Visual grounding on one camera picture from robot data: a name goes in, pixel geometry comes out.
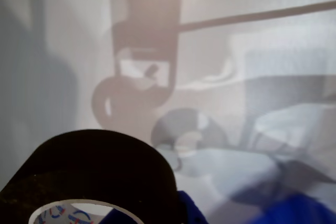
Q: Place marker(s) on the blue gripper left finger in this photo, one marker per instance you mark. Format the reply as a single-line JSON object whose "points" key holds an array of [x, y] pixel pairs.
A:
{"points": [[118, 217]]}

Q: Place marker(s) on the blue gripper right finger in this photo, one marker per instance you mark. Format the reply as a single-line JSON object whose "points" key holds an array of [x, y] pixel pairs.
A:
{"points": [[190, 212]]}

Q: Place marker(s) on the blue plastic bin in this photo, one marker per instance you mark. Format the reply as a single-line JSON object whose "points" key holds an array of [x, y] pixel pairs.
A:
{"points": [[294, 208]]}

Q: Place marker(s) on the black tape roll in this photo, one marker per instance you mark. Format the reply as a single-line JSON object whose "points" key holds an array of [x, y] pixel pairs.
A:
{"points": [[99, 166]]}

